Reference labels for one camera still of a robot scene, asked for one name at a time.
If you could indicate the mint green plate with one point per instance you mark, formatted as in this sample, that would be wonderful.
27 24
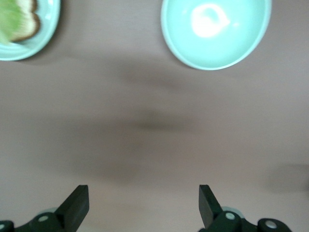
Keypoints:
46 29

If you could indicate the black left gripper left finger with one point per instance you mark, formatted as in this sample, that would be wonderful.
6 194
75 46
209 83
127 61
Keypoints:
74 207

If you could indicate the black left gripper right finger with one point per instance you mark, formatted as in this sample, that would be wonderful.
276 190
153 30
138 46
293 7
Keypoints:
210 210

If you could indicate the mint green bowl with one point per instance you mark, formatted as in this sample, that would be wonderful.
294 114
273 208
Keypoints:
214 43

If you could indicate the green lettuce leaf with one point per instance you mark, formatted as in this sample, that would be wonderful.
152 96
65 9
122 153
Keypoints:
7 19

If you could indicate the toasted bread slice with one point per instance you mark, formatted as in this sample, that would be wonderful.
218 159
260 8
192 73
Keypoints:
30 24

